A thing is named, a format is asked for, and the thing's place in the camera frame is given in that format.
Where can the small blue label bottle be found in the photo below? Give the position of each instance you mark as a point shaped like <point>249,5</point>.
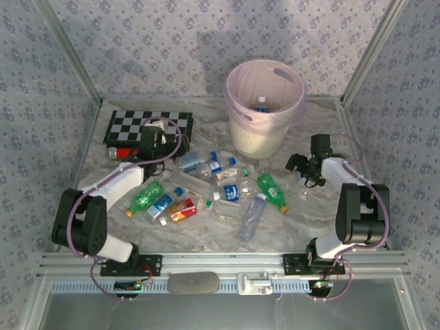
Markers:
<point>302,178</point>

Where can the clear bottle blue cap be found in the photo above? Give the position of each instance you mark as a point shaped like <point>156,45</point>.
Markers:
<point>190,161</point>

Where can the white ribbed plastic bin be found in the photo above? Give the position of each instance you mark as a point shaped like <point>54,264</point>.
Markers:
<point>254,144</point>

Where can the red orange label bottle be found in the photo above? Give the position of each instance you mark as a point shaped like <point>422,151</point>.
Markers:
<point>184,210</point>

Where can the orange white label bottle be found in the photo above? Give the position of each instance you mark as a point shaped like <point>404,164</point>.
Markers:
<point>227,174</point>

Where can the tall clear bottle white cap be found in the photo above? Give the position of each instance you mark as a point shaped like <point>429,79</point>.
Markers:
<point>251,216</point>

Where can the blue label bottle white cap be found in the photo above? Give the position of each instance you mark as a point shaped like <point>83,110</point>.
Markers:
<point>231,192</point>

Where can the pink plastic bin liner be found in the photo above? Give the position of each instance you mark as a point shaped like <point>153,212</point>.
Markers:
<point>240,82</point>

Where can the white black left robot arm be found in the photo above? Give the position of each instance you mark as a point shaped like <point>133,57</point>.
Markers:
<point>120,178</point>

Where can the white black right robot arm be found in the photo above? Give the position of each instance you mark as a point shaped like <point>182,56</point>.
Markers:
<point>337,168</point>

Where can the red tube with clear cap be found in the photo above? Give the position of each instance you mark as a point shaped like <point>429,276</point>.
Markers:
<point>125,152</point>

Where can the black grey folding chessboard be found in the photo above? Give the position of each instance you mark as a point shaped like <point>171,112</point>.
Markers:
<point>127,123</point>

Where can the right small circuit board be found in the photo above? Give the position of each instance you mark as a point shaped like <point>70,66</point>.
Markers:
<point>319,285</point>

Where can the small circuit board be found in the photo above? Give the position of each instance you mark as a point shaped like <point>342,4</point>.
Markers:
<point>127,285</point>
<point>319,285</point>

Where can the grey oval pad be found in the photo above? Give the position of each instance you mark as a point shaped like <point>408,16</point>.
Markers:
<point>192,282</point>

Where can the left small circuit board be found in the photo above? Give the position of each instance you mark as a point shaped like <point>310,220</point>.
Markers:
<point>127,285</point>

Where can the grey metal lower panel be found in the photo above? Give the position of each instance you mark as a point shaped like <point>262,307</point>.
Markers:
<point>220,313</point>

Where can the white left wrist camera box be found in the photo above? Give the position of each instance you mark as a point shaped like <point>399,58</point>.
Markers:
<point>158,126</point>

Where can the aluminium side rail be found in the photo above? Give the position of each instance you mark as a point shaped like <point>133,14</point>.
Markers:
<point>79,172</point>
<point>368,172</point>

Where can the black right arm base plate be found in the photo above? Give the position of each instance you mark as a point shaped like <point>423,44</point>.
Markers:
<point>292,264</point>

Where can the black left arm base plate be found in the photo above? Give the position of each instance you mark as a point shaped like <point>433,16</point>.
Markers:
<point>154,264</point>

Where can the aluminium front rail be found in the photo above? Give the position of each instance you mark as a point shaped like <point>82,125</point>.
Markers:
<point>223,261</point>

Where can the white plastic clamp bracket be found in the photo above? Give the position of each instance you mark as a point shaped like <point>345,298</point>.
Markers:
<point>254,285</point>

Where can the aluminium frame post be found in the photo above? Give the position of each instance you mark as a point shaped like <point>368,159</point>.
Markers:
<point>373,48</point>

